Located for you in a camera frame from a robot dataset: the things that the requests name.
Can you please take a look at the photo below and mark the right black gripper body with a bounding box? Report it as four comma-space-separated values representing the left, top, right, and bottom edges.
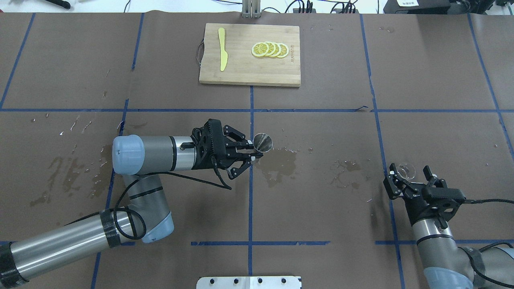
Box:
400, 183, 467, 229

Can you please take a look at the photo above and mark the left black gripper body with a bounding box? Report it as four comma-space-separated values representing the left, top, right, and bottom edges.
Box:
192, 119, 226, 170

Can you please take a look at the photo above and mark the clear glass measuring beaker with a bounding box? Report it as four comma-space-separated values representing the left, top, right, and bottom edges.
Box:
395, 163, 417, 181

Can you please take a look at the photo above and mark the steel double jigger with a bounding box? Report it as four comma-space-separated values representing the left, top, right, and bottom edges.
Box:
252, 133, 273, 153

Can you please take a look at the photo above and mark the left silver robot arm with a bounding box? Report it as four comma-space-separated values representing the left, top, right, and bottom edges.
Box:
1, 112, 249, 289

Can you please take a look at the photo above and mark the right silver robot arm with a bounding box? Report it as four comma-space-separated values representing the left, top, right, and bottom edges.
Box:
383, 163, 514, 289

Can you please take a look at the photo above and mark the bamboo cutting board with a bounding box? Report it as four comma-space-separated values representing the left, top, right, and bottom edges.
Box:
199, 22, 301, 87

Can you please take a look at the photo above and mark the yellow plastic knife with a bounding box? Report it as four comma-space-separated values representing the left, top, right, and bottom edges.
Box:
217, 27, 229, 72

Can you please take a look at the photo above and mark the lemon slice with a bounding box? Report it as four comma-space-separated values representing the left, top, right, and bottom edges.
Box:
270, 43, 281, 57
275, 43, 290, 59
265, 41, 275, 57
251, 42, 269, 57

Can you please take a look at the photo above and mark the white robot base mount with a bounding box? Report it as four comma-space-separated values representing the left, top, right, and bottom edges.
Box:
196, 276, 303, 289

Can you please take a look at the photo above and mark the aluminium frame post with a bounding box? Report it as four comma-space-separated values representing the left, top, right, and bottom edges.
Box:
241, 0, 262, 18

